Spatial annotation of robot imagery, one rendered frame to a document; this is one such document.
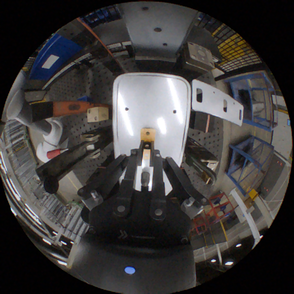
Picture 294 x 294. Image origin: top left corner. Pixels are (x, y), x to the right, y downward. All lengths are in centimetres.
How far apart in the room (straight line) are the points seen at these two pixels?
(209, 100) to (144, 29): 26
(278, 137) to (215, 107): 761
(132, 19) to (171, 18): 6
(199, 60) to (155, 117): 21
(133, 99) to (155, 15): 22
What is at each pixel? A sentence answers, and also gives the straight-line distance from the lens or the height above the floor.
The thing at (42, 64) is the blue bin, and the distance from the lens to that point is 51.
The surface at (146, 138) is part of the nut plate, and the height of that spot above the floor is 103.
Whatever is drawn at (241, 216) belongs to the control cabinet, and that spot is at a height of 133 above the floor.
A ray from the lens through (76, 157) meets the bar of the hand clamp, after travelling 20.
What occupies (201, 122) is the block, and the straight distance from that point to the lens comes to 30.
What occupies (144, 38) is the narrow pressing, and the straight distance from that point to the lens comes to 25.
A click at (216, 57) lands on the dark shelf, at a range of 39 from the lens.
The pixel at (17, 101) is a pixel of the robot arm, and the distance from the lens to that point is 50.
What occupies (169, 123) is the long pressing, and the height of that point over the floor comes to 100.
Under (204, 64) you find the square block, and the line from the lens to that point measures 27.
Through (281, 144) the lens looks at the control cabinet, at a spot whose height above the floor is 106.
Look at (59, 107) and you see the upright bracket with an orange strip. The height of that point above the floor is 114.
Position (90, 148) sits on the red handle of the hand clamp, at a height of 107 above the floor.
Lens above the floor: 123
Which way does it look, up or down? 67 degrees down
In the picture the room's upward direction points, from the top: 172 degrees counter-clockwise
